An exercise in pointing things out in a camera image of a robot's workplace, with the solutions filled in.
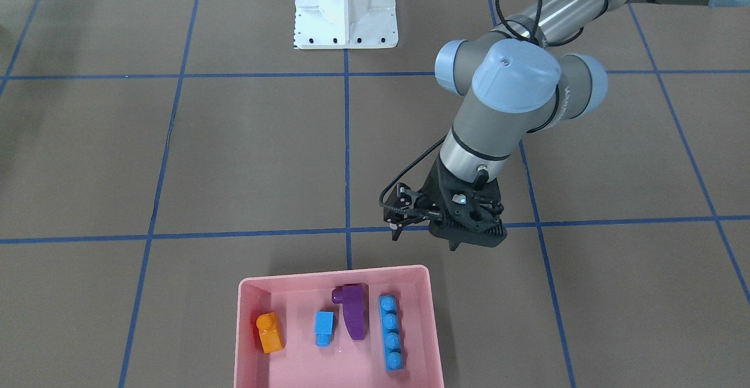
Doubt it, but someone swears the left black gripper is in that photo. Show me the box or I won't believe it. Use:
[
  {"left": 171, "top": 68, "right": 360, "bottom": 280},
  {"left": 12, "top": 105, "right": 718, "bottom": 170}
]
[{"left": 382, "top": 158, "right": 508, "bottom": 251}]

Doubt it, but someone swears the long blue toy block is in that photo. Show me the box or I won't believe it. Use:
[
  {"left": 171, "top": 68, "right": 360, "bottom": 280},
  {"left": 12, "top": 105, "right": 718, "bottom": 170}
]
[{"left": 378, "top": 295, "right": 405, "bottom": 372}]

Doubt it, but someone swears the purple curved toy block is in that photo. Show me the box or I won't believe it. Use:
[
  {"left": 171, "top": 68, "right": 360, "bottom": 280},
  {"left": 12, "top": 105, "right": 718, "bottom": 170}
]
[{"left": 330, "top": 283, "right": 368, "bottom": 342}]

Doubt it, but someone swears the small blue toy block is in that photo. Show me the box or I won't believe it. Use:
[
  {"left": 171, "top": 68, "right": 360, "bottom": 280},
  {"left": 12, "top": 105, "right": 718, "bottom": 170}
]
[{"left": 313, "top": 311, "right": 335, "bottom": 348}]

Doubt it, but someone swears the orange toy block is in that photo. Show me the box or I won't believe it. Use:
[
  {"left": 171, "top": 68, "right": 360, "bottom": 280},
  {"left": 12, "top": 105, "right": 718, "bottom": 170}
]
[{"left": 255, "top": 312, "right": 284, "bottom": 355}]

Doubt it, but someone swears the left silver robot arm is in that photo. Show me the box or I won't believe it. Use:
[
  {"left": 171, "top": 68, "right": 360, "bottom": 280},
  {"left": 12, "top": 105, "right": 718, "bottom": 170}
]
[{"left": 379, "top": 0, "right": 748, "bottom": 251}]

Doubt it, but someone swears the pink plastic box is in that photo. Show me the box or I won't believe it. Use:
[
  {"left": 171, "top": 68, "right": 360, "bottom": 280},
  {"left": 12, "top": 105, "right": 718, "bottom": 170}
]
[{"left": 233, "top": 265, "right": 445, "bottom": 387}]

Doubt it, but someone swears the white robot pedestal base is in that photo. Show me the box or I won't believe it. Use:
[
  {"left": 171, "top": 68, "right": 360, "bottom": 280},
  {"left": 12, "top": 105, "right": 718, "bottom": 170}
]
[{"left": 293, "top": 0, "right": 399, "bottom": 50}]

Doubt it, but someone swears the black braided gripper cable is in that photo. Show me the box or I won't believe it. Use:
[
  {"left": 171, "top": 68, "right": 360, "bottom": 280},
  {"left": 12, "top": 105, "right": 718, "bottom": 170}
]
[{"left": 379, "top": 0, "right": 604, "bottom": 213}]

